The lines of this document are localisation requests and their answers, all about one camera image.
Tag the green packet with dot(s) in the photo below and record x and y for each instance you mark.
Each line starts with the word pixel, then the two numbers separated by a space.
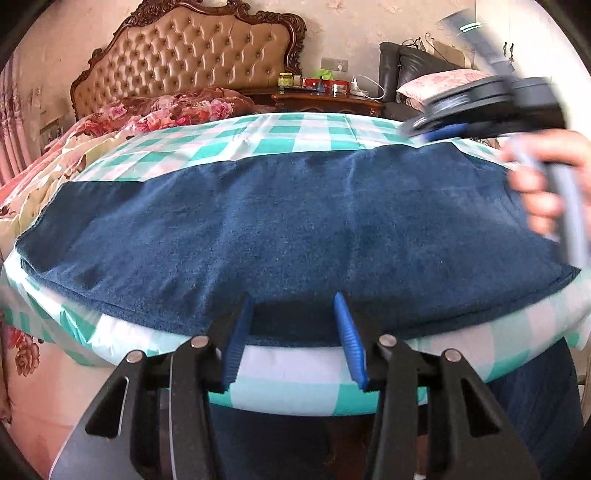
pixel 326 74

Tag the person's right hand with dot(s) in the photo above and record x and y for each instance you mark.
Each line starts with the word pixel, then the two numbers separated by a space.
pixel 531 194

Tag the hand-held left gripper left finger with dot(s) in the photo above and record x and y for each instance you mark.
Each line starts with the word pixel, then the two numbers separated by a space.
pixel 238 344

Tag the pink floral pillow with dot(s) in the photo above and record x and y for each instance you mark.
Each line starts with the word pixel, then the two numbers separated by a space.
pixel 429 87

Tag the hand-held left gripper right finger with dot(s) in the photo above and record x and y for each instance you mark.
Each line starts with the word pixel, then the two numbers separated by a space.
pixel 348 339

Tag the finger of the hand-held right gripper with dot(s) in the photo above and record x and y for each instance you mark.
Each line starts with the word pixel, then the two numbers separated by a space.
pixel 443 131

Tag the red round tin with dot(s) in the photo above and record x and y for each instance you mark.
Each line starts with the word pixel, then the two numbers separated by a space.
pixel 339 88

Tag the grey wall socket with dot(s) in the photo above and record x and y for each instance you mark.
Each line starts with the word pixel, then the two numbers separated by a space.
pixel 334 64

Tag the dark wooden nightstand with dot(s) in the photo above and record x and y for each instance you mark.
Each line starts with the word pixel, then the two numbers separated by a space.
pixel 332 102

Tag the pink curtain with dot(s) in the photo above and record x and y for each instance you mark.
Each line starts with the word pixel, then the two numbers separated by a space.
pixel 11 115

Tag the yellow-green jars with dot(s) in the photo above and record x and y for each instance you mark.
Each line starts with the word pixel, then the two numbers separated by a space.
pixel 290 80

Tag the person's dark blue clothing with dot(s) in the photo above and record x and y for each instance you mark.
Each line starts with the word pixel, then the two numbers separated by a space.
pixel 531 415

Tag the tufted leather bed headboard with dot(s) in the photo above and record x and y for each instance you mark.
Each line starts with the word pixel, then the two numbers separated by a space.
pixel 184 50

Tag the white power strip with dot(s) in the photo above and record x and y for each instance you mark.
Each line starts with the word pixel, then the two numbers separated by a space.
pixel 358 87

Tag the white wardrobe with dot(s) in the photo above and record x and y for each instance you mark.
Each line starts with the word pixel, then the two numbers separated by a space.
pixel 521 27

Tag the green checked tablecloth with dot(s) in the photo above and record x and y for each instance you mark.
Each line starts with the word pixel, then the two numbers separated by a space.
pixel 286 134

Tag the black leather sofa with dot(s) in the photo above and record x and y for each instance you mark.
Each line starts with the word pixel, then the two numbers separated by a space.
pixel 392 60

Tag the red floral quilt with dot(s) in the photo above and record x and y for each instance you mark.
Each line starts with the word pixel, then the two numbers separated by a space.
pixel 184 108

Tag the dark blue towel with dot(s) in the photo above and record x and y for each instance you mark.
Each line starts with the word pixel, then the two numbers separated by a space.
pixel 277 230

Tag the pink floral bed sheet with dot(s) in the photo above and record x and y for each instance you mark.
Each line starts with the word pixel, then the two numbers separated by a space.
pixel 27 194

